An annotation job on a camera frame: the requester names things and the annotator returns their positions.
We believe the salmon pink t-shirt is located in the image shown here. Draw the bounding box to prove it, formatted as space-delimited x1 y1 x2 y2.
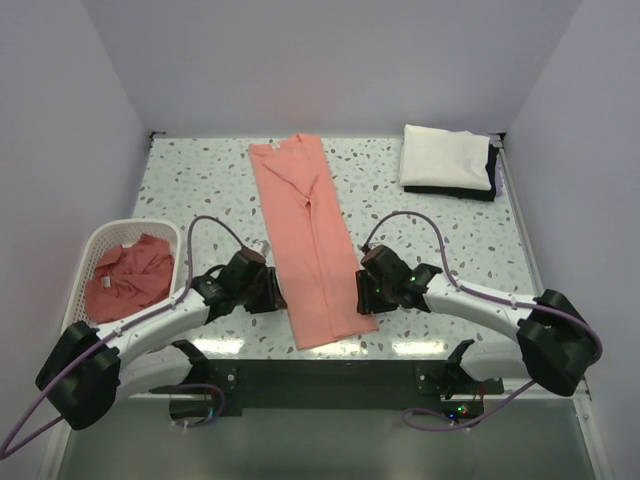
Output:
249 134 377 350

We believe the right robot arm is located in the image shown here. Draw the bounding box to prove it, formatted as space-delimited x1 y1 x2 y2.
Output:
355 245 602 397

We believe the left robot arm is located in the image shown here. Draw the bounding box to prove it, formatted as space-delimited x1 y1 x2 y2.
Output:
36 247 287 430

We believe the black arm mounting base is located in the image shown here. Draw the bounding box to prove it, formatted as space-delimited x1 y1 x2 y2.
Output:
170 360 504 419

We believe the folded black t-shirt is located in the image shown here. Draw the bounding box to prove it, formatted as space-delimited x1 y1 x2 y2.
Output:
403 145 502 202

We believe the dark pink crumpled t-shirt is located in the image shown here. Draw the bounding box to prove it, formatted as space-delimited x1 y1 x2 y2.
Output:
85 234 174 324

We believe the folded white t-shirt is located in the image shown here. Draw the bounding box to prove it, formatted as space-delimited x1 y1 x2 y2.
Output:
399 124 491 191

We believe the white plastic laundry basket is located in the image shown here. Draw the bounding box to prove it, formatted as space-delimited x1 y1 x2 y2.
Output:
63 217 183 326

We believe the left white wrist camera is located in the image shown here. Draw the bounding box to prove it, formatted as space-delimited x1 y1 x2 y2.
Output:
256 240 271 258

